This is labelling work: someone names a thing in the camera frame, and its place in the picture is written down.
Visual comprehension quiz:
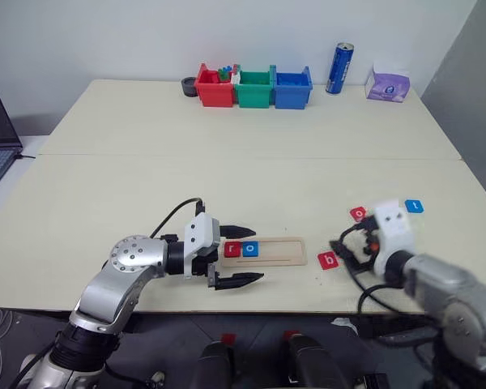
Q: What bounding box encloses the green plastic bin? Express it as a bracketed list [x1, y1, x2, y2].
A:
[233, 64, 277, 110]

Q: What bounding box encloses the wooden letter tray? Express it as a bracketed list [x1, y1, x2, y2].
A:
[220, 237, 309, 268]

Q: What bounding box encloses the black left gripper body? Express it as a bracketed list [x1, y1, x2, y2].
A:
[192, 246, 224, 289]

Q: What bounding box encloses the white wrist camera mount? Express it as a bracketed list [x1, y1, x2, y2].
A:
[371, 198, 416, 277]
[183, 213, 222, 280]

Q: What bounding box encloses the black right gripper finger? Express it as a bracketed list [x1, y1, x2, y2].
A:
[328, 238, 368, 269]
[338, 220, 369, 244]

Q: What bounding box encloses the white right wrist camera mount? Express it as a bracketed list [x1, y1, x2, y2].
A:
[371, 198, 416, 277]

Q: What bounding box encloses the red plastic bin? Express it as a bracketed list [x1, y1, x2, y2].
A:
[195, 62, 240, 109]

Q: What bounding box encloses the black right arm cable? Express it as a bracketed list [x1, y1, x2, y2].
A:
[346, 261, 410, 315]

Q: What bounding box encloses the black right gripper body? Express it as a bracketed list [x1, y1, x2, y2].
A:
[358, 216, 382, 268]

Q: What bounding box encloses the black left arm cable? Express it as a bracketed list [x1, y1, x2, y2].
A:
[149, 197, 207, 240]

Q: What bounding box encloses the white crumpled scrap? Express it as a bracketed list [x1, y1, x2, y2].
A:
[331, 317, 360, 336]

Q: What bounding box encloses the purple tissue pack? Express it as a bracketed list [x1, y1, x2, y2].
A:
[364, 60, 412, 103]

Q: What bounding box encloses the tall blue drink can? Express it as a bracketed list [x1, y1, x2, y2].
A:
[326, 41, 356, 96]

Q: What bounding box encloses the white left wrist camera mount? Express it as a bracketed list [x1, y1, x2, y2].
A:
[183, 213, 222, 280]

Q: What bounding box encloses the red letter b block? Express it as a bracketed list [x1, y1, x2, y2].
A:
[317, 250, 342, 270]

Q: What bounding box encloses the dark rounded shape red tab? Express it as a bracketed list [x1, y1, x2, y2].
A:
[193, 333, 238, 389]
[282, 331, 352, 389]

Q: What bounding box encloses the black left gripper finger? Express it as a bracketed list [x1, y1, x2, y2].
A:
[214, 271, 266, 293]
[220, 223, 257, 240]

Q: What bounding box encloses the blue plastic bin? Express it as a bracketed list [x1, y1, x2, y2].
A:
[273, 66, 313, 111]

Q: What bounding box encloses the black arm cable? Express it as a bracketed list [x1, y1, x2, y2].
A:
[346, 261, 410, 315]
[149, 197, 207, 240]

